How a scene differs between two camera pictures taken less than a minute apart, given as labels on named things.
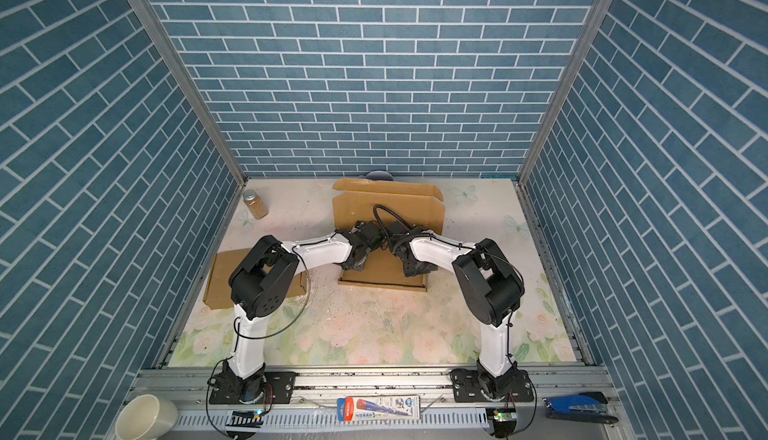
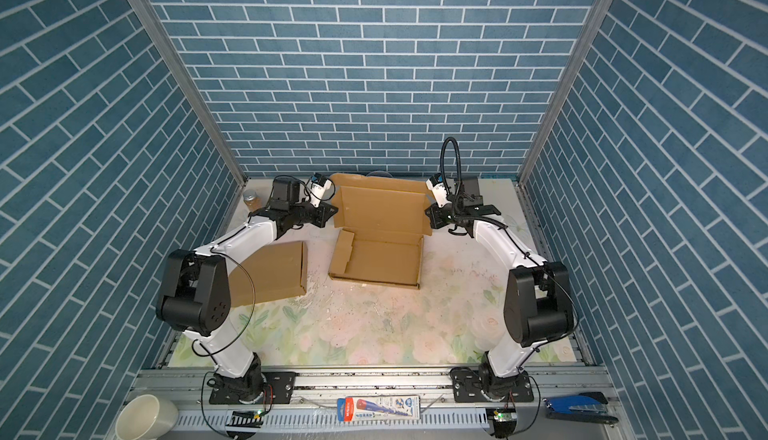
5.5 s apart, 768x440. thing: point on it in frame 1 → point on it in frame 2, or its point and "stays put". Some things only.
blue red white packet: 378,408 stays put
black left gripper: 360,268 → 322,213
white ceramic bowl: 145,417 stays put
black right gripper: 427,269 → 433,211
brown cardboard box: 385,202 stays put
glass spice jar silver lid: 255,204 stays put
